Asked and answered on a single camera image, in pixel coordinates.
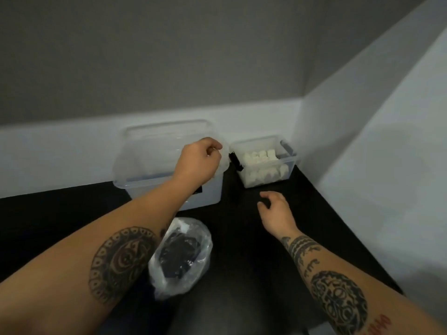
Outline person's right forearm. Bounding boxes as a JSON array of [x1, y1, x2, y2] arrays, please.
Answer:
[[279, 228, 444, 335]]

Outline person's left hand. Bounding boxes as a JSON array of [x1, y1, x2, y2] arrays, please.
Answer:
[[171, 137, 224, 188]]

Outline clear plastic bag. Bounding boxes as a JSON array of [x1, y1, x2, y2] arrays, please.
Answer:
[[148, 217, 213, 301]]

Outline person's right hand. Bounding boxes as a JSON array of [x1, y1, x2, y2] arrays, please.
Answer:
[[257, 191, 299, 240]]

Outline small clear plastic bin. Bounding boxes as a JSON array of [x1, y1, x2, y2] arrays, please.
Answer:
[[229, 135, 301, 189]]

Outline person's left forearm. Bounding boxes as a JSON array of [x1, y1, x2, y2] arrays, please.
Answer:
[[0, 176, 196, 335]]

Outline large clear storage box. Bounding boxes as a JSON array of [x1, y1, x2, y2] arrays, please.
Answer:
[[113, 160, 231, 212]]

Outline clear storage box lid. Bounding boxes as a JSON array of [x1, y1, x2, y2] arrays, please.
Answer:
[[117, 119, 231, 184]]

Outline rows of white tea bags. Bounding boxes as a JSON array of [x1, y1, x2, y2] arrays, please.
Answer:
[[241, 149, 291, 184]]

